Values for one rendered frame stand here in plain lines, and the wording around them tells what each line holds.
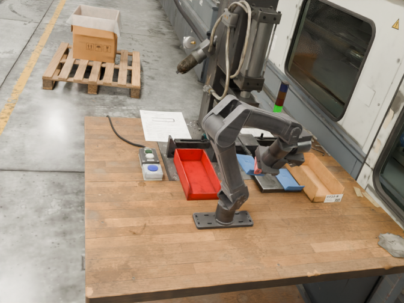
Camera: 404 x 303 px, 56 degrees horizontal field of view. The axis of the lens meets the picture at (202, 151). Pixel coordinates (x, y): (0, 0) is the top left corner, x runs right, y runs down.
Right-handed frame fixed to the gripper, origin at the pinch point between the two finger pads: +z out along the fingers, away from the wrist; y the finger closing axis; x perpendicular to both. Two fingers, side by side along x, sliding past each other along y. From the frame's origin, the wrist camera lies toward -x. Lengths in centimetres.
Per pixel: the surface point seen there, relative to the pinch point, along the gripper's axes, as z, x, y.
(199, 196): 9.8, 18.6, -6.8
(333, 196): 3.1, -33.9, -5.3
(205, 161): 16.9, 12.2, 11.9
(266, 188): 8.9, -8.7, -1.5
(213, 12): 154, -70, 288
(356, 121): 7, -62, 37
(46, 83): 229, 92, 209
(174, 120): 39, 17, 46
